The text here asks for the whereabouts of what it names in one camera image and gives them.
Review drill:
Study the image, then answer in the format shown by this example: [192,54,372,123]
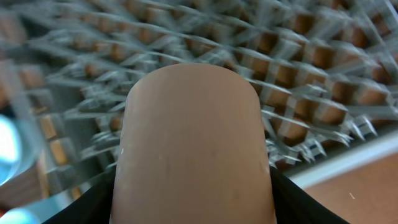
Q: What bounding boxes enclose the grey dishwasher rack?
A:
[0,0,398,200]

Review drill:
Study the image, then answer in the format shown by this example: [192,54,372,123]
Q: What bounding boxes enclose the light blue plastic cup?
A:
[1,115,40,224]

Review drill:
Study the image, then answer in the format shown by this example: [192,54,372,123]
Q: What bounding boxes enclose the pink plastic cup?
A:
[111,63,276,224]

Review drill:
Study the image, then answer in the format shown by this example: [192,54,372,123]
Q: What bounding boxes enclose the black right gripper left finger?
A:
[43,167,116,224]

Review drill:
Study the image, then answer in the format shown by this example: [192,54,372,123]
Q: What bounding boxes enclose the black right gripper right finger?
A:
[270,167,349,224]

